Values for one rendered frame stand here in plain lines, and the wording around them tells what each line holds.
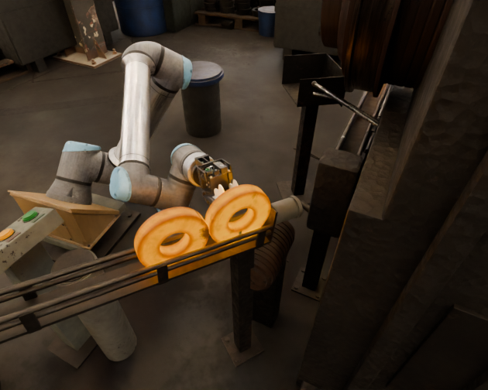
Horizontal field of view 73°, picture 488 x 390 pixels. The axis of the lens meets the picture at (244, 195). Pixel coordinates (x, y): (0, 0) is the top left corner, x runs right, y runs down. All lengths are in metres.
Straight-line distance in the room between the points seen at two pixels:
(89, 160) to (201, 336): 0.90
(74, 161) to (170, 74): 0.59
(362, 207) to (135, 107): 0.77
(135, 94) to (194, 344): 0.93
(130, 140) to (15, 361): 0.96
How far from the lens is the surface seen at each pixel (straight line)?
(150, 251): 0.71
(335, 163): 0.81
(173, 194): 0.99
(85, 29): 3.79
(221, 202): 0.70
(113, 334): 1.26
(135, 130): 1.05
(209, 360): 1.37
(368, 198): 0.63
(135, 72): 1.23
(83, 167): 1.64
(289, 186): 1.94
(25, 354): 1.59
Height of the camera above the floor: 1.28
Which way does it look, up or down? 43 degrees down
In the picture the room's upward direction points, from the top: straight up
